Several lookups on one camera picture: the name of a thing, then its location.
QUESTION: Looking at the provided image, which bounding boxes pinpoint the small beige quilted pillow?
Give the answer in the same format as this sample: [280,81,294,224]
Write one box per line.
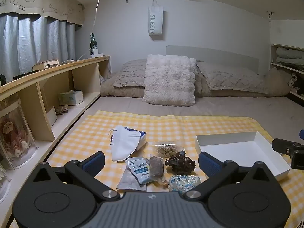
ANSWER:
[113,59,149,89]

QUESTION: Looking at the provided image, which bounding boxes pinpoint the beige box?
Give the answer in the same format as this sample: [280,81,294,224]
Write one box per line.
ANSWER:
[32,59,60,71]

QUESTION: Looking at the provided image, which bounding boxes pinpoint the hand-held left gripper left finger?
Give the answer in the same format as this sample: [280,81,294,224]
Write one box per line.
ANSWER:
[32,152,121,199]

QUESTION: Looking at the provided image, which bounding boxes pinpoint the green glass bottle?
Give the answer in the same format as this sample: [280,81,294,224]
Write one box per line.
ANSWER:
[89,33,98,56]

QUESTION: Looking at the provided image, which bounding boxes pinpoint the blue floral tissue pack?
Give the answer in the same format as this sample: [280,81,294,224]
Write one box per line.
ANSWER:
[126,128,148,153]

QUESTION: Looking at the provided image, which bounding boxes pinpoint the large beige quilted pillow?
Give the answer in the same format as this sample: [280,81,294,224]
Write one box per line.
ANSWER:
[196,61,270,94]

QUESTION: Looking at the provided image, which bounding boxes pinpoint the dark patterned plush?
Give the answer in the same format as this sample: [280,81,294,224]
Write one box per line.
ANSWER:
[286,72,304,93]

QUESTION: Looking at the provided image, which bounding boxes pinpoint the beige printed valance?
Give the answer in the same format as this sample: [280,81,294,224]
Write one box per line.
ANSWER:
[0,0,85,26]

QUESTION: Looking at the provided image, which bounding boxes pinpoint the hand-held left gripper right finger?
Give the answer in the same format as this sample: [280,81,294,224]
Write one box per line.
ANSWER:
[186,151,271,198]

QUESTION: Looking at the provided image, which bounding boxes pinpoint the white wall shelf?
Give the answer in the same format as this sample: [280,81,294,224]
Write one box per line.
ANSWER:
[269,44,304,105]

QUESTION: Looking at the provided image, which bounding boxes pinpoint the folded pale blankets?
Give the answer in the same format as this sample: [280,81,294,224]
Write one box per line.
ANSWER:
[275,47,304,66]

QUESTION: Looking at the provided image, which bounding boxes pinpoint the white hanging bag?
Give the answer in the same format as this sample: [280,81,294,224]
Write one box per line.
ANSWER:
[148,0,164,40]

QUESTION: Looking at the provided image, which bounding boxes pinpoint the clear bag of rubber bands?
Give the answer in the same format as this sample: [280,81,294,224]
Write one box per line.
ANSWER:
[154,142,182,158]

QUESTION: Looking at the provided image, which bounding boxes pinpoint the white cardboard box tray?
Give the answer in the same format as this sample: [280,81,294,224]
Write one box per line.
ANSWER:
[195,131,291,182]

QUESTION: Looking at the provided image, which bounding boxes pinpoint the silver foil packet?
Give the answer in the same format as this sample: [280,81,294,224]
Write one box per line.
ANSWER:
[116,169,148,192]

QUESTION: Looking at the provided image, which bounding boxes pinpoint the green tissue box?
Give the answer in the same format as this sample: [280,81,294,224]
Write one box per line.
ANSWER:
[58,90,84,106]

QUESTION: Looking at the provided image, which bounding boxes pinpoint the brown snack packet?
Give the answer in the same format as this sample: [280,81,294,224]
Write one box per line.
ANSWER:
[150,155,165,178]

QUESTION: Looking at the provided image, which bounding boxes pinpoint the doll in clear case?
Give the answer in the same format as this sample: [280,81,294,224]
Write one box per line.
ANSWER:
[0,100,38,169]

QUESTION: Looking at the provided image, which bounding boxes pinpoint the grey bed mattress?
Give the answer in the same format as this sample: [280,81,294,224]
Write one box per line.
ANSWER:
[85,96,304,148]

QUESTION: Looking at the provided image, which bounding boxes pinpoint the beige rope bundle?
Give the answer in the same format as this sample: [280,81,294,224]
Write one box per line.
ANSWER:
[55,104,70,115]

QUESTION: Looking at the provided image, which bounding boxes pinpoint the grey headboard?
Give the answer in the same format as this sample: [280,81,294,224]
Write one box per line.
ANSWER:
[166,45,260,73]

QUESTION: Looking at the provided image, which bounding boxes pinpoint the wooden bedside shelf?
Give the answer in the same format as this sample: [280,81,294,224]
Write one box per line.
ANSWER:
[0,55,112,219]

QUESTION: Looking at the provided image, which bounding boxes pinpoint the white and blue sachet packet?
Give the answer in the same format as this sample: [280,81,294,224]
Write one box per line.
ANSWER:
[126,157,152,187]

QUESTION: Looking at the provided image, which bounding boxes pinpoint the grey curtain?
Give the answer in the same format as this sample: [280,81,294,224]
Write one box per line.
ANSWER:
[0,14,76,83]

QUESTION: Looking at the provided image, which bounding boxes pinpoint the fluffy white pillow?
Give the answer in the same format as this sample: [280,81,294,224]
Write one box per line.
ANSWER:
[142,54,197,106]

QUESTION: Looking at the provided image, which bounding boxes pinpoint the white hanging cable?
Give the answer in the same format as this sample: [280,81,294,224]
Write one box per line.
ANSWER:
[91,0,103,35]

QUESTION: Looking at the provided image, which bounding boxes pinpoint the white face mask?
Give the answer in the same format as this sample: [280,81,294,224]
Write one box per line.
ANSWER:
[109,126,148,162]

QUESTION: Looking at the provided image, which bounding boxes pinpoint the dark brown scrunchie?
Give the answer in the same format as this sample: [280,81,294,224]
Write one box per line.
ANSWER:
[165,150,196,175]

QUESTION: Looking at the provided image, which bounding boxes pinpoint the white card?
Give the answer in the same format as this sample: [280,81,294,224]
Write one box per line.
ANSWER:
[46,107,58,127]

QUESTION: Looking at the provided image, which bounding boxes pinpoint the yellow checked cloth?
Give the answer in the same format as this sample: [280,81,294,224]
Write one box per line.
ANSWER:
[44,110,304,228]

